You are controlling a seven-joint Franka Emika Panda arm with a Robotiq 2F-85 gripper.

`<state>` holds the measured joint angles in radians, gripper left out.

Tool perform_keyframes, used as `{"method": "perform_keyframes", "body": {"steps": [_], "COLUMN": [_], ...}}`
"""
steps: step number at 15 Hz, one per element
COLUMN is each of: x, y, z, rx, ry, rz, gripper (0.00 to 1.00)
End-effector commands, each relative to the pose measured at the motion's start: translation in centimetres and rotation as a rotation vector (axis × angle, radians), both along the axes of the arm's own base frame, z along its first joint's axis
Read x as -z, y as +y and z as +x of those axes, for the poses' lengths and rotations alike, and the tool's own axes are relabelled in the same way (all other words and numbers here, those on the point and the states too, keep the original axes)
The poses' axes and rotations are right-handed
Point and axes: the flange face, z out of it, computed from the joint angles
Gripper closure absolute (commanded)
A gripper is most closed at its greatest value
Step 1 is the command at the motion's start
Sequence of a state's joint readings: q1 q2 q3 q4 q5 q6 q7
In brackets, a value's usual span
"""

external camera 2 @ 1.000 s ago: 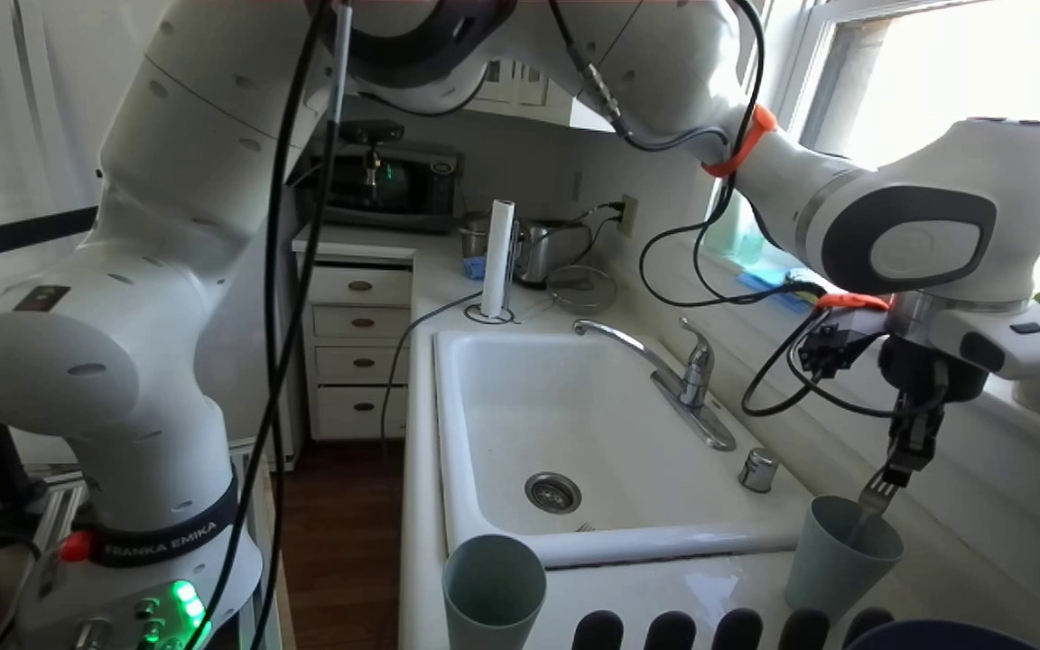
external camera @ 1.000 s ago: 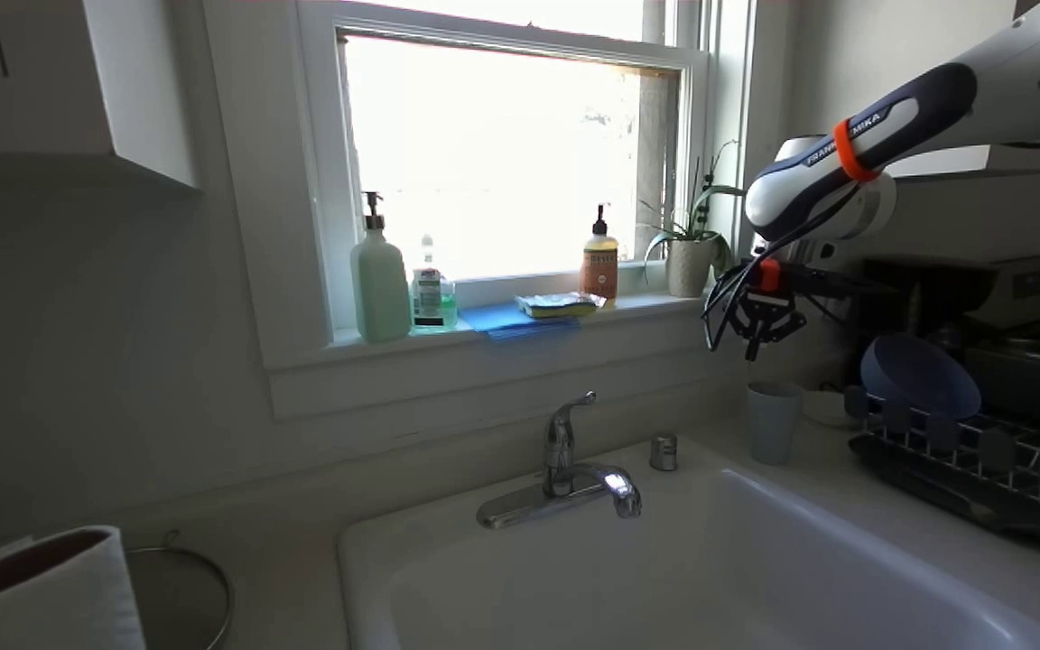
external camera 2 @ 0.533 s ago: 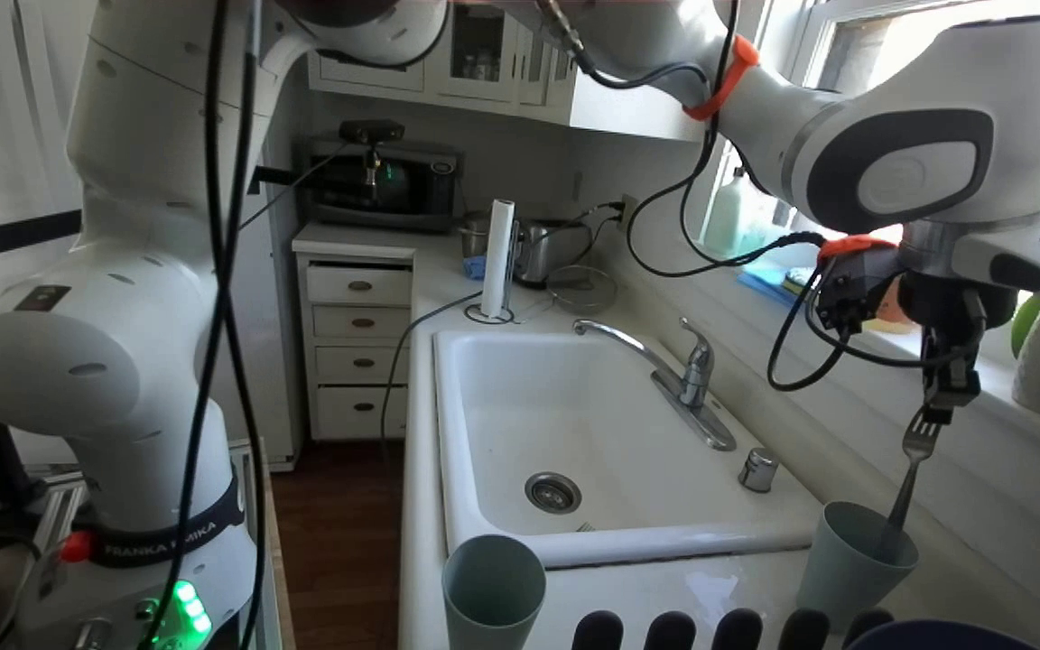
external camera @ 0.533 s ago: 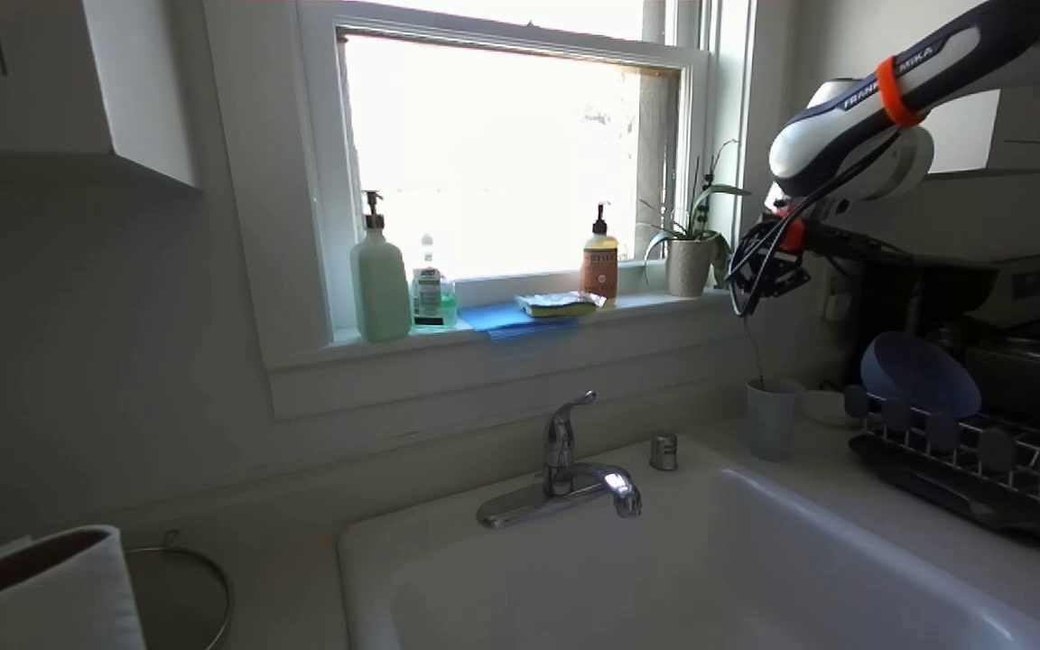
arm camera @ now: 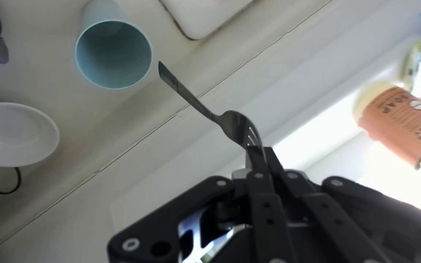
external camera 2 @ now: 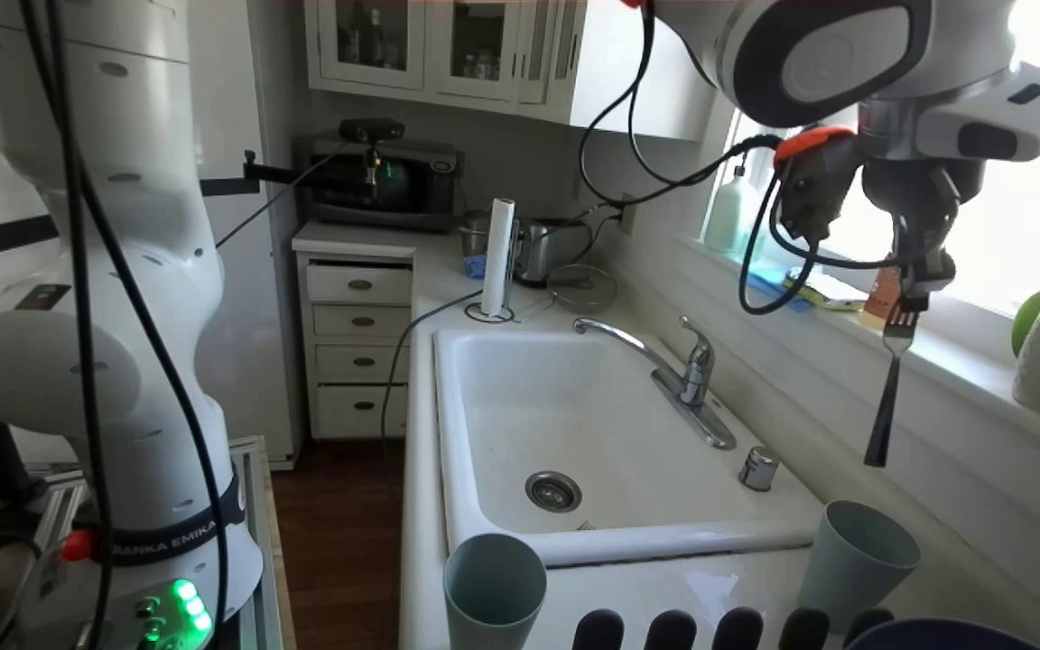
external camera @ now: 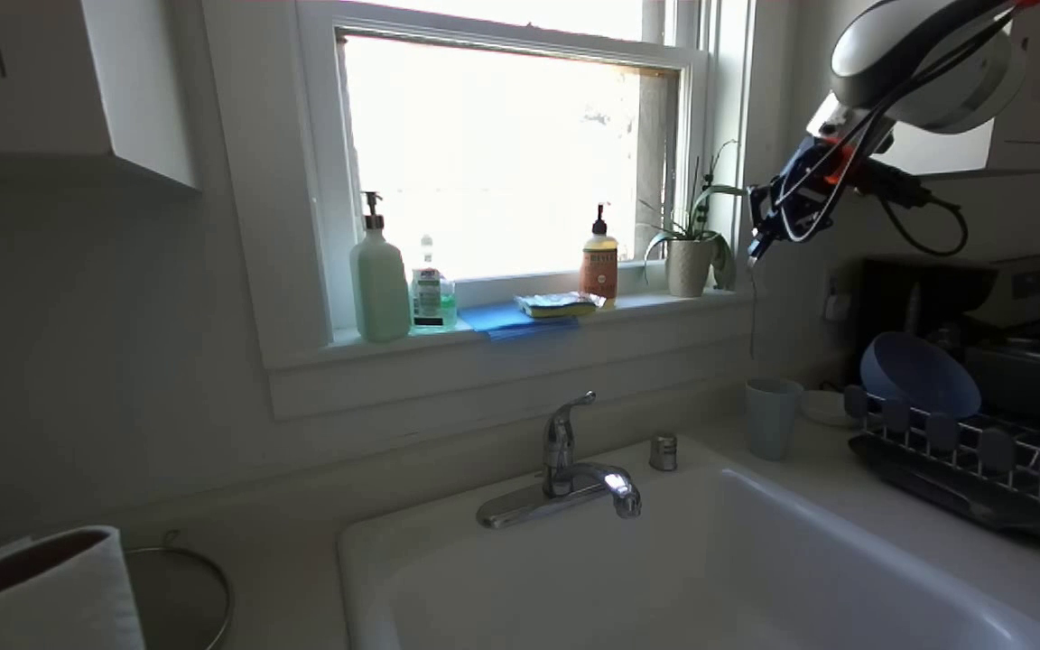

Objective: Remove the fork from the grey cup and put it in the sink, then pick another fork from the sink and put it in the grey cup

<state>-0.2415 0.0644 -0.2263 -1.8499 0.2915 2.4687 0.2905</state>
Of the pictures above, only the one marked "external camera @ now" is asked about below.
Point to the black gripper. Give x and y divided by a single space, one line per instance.
810 194

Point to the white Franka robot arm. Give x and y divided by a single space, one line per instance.
919 58

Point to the grey plastic cup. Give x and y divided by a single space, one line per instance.
774 421

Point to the chrome sink hole cap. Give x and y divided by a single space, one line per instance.
662 454

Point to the chrome sink faucet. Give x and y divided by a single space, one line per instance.
560 447

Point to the white farmhouse sink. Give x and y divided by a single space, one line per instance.
666 578

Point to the green houseplant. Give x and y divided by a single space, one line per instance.
702 221

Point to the white plant pot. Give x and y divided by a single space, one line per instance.
688 269

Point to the amber soap pump bottle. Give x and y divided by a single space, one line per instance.
600 273

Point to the blue bowl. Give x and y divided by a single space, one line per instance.
919 377

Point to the yellow green sponge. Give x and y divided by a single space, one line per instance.
560 309

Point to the blue sponge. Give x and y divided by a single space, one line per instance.
495 321

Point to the black dish rack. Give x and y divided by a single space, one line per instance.
964 481

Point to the small teal dish soap bottle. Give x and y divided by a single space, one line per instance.
432 293

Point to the pale green soap pump bottle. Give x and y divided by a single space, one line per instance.
379 292

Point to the white upper cabinet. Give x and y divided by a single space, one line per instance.
124 84

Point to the white wall outlet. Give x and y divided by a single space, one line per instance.
837 299

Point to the white window frame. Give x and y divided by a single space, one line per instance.
316 184

